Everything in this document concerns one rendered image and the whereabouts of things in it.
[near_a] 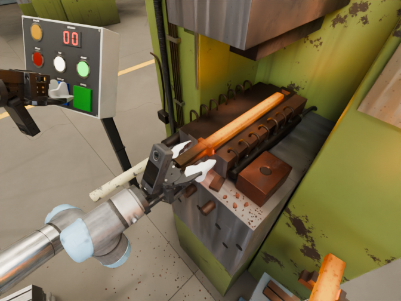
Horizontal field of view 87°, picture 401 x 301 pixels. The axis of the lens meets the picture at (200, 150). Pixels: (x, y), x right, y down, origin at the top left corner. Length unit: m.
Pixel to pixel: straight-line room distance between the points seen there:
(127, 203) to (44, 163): 1.83
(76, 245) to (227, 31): 0.46
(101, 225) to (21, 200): 1.65
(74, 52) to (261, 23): 0.62
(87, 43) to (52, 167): 1.53
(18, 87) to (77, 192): 1.31
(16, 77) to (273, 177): 0.66
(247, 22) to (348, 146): 0.32
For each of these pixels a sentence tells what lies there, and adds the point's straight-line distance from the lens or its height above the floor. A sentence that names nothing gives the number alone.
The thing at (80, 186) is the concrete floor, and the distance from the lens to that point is 1.93.
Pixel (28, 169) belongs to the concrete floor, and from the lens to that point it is 2.30.
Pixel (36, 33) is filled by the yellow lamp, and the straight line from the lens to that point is 0.97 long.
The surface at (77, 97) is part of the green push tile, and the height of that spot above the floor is 1.01.
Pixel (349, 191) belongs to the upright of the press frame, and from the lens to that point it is 0.60.
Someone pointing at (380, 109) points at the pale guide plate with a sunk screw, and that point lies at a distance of 0.46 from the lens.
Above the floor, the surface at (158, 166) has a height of 1.06.
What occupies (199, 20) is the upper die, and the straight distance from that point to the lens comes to 0.44.
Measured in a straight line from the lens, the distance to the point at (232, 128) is 0.61.
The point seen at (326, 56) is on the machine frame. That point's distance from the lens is 0.85.
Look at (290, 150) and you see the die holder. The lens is 0.73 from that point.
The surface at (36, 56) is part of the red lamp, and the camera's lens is 0.98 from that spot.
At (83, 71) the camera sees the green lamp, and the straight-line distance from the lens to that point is 0.82.
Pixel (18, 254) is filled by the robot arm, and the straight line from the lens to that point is 0.59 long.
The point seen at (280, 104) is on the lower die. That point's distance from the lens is 0.78.
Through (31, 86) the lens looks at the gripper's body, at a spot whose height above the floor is 1.13.
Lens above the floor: 1.41
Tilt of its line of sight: 47 degrees down
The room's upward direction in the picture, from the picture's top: straight up
